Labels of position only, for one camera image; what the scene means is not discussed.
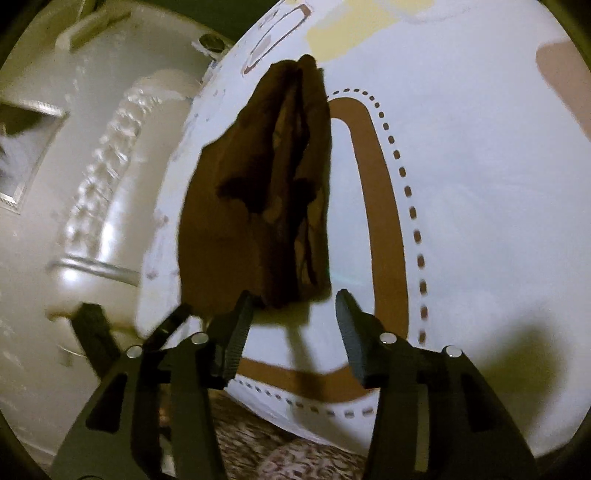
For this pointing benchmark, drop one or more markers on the bed with patterned white sheet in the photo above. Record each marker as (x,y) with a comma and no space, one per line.
(461,184)

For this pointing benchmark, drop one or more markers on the cream tufted leather headboard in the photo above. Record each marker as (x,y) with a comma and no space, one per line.
(120,194)

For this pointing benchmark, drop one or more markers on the small white bedside item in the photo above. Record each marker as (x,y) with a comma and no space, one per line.
(212,44)

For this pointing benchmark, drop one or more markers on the brown plaid sweater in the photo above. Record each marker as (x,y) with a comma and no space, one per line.
(231,221)

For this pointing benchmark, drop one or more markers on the person's patterned clothing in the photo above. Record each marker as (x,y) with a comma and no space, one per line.
(286,457)

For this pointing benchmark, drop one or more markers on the white wall fixture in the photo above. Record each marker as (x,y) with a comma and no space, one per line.
(83,27)

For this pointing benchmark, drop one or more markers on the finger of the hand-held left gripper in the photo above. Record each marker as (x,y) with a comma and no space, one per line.
(171,323)
(94,332)

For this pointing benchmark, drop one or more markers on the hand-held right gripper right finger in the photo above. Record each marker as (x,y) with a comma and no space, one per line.
(351,332)

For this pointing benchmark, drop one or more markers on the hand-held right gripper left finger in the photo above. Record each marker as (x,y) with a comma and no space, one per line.
(238,332)

